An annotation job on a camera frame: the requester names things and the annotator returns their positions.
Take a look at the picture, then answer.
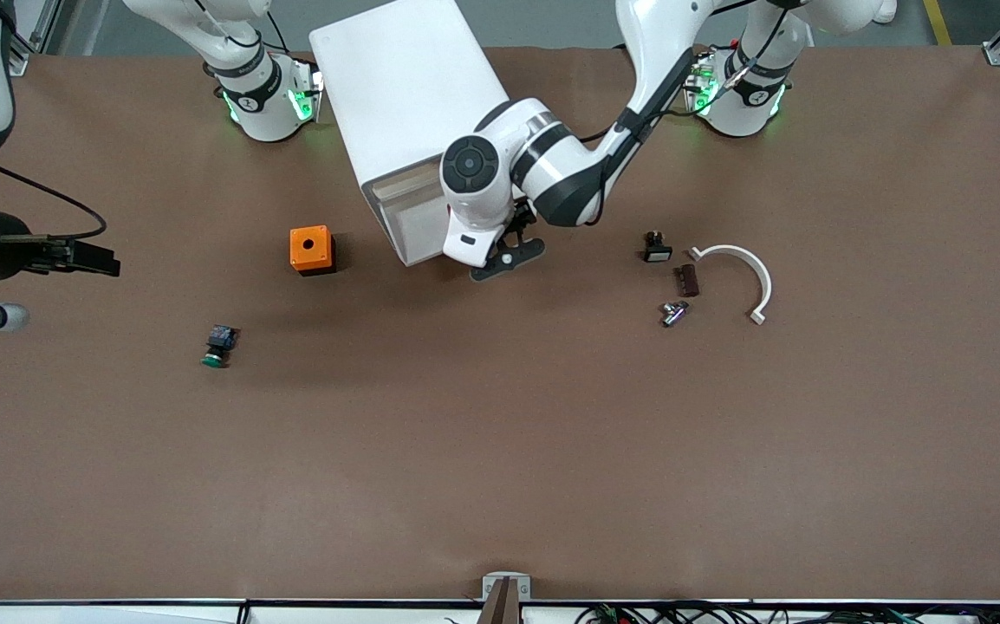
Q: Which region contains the orange button enclosure box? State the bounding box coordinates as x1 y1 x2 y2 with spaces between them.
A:
289 225 336 276

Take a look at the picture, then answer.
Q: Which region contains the grey table edge bracket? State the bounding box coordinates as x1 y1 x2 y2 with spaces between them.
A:
482 572 532 624

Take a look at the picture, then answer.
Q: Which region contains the green mushroom push button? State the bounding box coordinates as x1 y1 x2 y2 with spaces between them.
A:
201 325 239 369

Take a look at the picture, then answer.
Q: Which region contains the tangled cable bundle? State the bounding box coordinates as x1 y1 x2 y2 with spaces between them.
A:
574 602 1000 624

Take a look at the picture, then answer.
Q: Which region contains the white drawer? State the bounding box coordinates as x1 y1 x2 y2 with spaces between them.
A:
376 160 459 265

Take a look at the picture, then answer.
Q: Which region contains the white table edge rail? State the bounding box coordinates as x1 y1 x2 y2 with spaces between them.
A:
0 600 1000 624

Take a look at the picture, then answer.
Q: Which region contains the white semicircular pipe clamp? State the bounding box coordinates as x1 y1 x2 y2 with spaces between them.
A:
689 244 774 326

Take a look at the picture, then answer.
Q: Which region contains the white drawer cabinet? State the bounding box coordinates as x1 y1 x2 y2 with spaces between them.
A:
309 0 510 266

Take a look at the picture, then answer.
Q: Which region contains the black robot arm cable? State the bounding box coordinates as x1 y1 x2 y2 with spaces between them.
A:
576 52 700 146
0 159 108 242

